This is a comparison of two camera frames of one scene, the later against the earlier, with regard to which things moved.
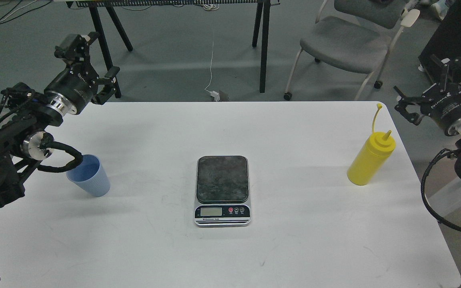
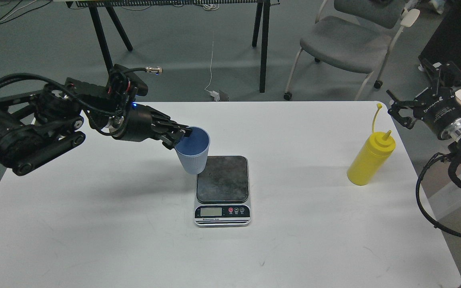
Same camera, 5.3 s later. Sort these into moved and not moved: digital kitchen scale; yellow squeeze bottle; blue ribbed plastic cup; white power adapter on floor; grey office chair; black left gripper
Moved: blue ribbed plastic cup; black left gripper
Not moved: digital kitchen scale; yellow squeeze bottle; white power adapter on floor; grey office chair
